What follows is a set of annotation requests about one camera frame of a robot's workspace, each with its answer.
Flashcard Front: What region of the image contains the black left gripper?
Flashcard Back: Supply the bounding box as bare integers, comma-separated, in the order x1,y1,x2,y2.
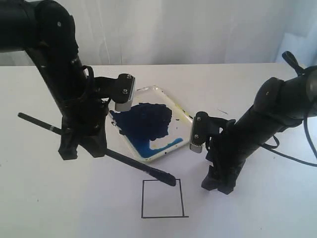
58,99,109,160

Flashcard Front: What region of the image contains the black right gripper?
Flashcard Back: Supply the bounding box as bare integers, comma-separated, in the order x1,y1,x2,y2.
201,119,248,194

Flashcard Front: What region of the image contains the black paintbrush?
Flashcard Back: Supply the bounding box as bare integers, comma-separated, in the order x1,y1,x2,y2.
18,113,176,186

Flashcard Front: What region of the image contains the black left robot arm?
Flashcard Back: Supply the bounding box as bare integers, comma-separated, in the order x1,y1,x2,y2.
0,0,108,160

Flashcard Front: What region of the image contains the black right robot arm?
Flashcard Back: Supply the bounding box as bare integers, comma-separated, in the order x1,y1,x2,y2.
79,67,317,194

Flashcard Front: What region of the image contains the white paint tray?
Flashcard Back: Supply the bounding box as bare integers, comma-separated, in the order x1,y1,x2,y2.
108,85,193,163

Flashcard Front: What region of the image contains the white paper sheet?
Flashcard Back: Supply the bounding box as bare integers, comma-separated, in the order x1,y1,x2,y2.
49,136,283,238

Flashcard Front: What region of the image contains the white curtain backdrop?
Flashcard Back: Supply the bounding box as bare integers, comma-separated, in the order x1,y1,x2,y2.
0,0,317,67

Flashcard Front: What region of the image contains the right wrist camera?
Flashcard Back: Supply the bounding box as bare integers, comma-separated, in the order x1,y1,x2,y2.
189,112,209,153

